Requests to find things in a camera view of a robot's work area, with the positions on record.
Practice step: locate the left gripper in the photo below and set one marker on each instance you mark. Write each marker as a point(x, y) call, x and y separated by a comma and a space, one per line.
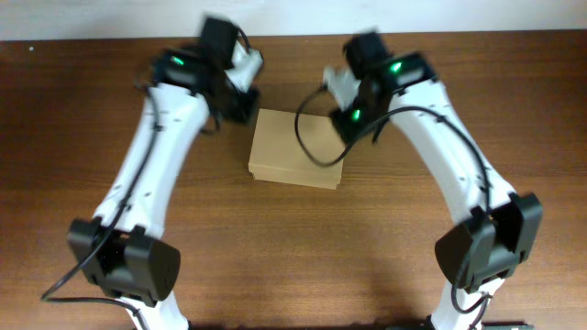
point(239, 107)

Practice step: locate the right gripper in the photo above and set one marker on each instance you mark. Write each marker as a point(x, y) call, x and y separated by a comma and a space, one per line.
point(347, 126)

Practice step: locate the cardboard box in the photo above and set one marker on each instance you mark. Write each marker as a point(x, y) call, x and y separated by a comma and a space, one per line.
point(276, 155)

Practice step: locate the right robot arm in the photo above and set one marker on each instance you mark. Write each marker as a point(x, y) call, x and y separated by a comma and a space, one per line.
point(494, 227)

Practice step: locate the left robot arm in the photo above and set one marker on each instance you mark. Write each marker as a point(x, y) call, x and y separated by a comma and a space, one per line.
point(191, 89)

